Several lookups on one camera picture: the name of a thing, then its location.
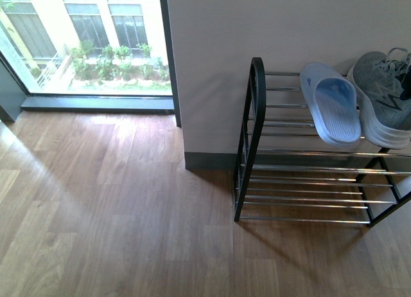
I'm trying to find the black metal shoe rack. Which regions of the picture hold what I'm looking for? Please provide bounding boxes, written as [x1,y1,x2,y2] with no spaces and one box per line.
[233,57,410,227]

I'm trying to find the grey knit sneaker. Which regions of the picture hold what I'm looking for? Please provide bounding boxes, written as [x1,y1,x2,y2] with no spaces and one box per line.
[347,48,410,150]

